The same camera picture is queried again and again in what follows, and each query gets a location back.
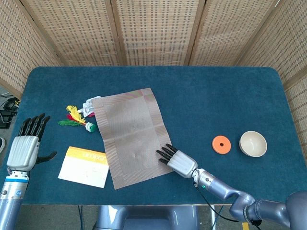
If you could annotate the blue carpet table cover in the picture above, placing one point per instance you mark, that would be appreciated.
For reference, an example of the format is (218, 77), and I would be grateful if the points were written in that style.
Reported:
(204, 100)

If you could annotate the dark shoe with white sole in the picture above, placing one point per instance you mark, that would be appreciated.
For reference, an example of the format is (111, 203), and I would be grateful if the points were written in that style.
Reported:
(2, 145)

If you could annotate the feather shuttlecock with green base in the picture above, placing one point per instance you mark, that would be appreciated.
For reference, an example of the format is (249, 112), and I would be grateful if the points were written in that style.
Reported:
(90, 127)

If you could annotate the yellow white Lexicon book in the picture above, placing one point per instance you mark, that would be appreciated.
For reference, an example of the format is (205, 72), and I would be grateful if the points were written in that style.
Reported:
(81, 170)

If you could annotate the right gray-blue robot arm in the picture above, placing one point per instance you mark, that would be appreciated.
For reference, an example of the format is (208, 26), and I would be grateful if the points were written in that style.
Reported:
(239, 198)

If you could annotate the gray-blue robot torso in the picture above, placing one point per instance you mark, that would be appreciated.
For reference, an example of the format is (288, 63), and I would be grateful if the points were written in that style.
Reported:
(148, 218)

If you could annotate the white table leg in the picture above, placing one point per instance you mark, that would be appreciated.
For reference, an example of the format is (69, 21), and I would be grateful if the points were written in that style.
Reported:
(213, 215)

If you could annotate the orange disc with hole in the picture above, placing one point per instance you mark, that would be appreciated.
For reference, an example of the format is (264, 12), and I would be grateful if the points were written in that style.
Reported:
(218, 147)

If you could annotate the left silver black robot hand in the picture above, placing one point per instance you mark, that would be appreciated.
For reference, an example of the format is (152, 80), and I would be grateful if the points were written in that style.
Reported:
(22, 153)

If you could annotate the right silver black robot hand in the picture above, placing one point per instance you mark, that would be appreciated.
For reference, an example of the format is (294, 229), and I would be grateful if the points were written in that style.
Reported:
(183, 165)

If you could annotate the white bowl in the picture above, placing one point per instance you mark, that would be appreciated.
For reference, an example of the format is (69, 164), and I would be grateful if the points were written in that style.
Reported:
(253, 143)

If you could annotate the gray woven placemat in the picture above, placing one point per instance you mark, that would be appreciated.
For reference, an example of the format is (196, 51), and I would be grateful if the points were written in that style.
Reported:
(134, 136)

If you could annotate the woven wooden folding screen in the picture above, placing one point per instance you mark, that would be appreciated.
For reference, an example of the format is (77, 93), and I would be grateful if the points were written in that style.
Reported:
(156, 28)

